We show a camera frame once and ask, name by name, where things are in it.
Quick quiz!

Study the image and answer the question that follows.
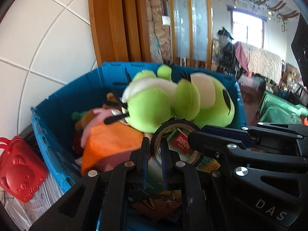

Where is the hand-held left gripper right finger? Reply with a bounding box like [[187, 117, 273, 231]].
[[161, 140, 241, 231]]

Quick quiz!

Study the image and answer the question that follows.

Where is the black ribbed panel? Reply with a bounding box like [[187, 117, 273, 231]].
[[291, 12, 308, 88]]

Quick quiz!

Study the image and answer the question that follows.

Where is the frosted glass sliding door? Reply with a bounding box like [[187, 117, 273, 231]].
[[151, 0, 213, 68]]

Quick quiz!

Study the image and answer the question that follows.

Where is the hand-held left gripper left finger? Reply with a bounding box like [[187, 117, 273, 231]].
[[29, 137, 150, 231]]

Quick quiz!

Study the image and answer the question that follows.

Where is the dark shaggy object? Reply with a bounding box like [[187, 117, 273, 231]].
[[218, 26, 237, 74]]

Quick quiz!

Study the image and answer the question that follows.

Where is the brown teddy bear plush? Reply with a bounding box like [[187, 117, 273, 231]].
[[74, 93, 123, 137]]

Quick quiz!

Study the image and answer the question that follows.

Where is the printed flat box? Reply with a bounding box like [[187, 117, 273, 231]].
[[130, 159, 183, 222]]

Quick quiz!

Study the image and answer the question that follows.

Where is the orange pink plush toy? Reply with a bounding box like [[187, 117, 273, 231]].
[[80, 108, 151, 176]]

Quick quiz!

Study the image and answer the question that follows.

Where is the rolled patterned carpet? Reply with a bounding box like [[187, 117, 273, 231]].
[[147, 0, 172, 63]]

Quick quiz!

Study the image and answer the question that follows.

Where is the blue plastic crate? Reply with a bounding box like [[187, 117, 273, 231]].
[[31, 61, 247, 195]]

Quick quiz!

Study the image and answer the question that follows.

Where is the green frog plush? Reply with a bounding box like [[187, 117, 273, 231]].
[[113, 64, 235, 134]]

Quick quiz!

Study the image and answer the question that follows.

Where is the green medicine box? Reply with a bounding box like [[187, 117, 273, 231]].
[[197, 156, 220, 172]]

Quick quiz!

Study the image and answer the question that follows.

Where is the red snack packet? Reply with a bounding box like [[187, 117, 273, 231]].
[[171, 135, 193, 154]]

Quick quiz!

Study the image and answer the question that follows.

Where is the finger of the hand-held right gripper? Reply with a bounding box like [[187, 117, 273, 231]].
[[188, 130, 308, 193], [202, 122, 308, 151]]

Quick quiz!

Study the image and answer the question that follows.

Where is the dark green plush toy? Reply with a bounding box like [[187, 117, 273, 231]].
[[71, 111, 87, 122]]

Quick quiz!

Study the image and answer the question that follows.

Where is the patterned blanket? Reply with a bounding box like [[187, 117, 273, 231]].
[[234, 41, 283, 85]]

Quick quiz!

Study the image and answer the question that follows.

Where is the red bear-face carry case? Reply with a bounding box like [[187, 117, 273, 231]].
[[0, 136, 47, 204]]

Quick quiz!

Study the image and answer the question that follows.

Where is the wooden wall frame post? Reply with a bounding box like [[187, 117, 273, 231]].
[[88, 0, 152, 66]]

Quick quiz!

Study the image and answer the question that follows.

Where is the bright window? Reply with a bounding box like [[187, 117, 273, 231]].
[[231, 10, 265, 50]]

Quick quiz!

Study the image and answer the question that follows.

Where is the black rectangular box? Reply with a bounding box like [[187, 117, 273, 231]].
[[20, 125, 44, 159]]

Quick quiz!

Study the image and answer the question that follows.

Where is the cardboard box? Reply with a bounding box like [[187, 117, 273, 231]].
[[281, 63, 301, 87]]

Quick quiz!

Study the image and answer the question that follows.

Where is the black tape roll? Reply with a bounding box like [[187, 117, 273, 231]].
[[150, 117, 205, 171]]

